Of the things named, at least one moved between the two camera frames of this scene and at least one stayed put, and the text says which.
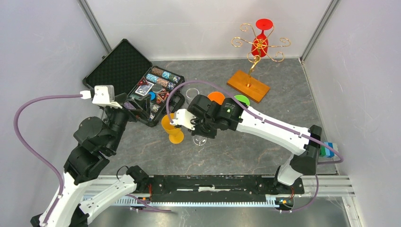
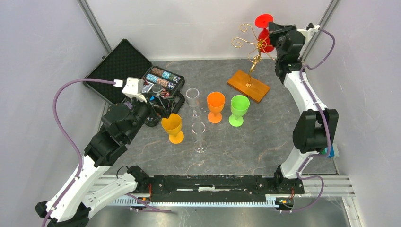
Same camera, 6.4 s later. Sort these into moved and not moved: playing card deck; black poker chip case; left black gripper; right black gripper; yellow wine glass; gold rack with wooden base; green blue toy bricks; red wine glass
Moved: red wine glass; right black gripper; left black gripper
Not moved: playing card deck; gold rack with wooden base; green blue toy bricks; yellow wine glass; black poker chip case
